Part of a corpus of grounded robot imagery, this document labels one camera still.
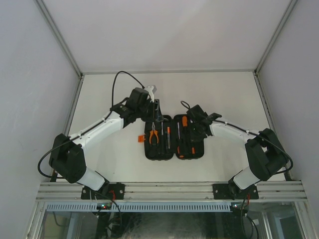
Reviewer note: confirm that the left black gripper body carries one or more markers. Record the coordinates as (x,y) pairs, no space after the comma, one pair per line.
(146,113)

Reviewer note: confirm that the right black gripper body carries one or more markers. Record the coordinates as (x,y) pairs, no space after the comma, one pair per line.
(195,134)

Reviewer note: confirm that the black handle claw hammer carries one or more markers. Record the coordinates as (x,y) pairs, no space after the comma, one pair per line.
(164,124)

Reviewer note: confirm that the orange handle needle-nose pliers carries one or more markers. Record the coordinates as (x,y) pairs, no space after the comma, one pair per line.
(154,138)

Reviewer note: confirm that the orange handle screwdriver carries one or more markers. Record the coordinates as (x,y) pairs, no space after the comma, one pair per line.
(184,127)

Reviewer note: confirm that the black plastic tool case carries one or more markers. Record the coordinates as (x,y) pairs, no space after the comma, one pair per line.
(160,151)

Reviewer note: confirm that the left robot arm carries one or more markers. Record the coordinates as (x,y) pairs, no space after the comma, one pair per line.
(68,154)

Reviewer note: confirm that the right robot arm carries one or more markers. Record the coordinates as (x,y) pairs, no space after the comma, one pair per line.
(265,154)

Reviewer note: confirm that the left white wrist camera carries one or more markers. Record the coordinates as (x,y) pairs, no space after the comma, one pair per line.
(151,89)

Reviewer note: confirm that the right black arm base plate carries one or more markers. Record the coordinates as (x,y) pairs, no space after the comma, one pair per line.
(228,192)

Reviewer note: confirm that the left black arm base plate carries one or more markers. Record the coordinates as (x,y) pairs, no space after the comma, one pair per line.
(114,191)

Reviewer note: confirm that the aluminium front rail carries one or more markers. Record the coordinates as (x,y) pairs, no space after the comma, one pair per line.
(271,191)

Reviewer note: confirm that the blue slotted cable duct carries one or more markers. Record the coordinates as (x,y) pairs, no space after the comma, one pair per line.
(143,207)

